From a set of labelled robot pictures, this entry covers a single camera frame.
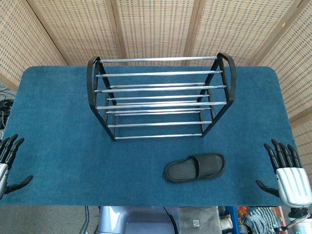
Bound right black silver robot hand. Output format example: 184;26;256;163
255;138;312;208

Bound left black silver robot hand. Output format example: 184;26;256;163
0;134;34;199

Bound black rubber slipper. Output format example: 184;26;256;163
163;152;227;183

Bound lilac grey robot base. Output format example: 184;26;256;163
96;206;177;234

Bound black chrome shoe rack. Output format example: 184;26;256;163
86;52;236;142

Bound black white striped bag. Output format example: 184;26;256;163
244;207;285;234

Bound blue carpet table cover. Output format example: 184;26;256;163
0;65;302;207

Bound white cup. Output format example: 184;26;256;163
220;216;233;230

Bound grey box with QR label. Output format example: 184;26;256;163
177;206;220;234

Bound bamboo folding screen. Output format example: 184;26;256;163
0;0;312;171

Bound coloured wrist wire bundle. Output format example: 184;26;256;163
284;214;307;230

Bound tangled floor cables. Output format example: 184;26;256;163
0;82;15;130

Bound blue metal frame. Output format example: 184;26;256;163
224;206;237;234

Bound grey hanging cables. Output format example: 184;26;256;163
83;206;90;234

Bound black cable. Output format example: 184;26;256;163
162;206;179;234

